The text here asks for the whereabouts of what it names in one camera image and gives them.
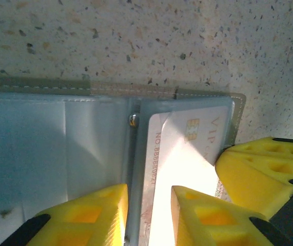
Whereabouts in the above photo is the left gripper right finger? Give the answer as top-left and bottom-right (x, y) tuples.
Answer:
(171, 186), (293, 246)

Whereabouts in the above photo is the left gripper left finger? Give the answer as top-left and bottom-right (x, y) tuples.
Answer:
(0, 183), (129, 246)

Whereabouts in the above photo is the white VIP card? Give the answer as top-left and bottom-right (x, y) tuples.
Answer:
(140, 105), (233, 246)

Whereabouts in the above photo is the grey card holder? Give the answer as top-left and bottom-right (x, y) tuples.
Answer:
(0, 75), (247, 246)

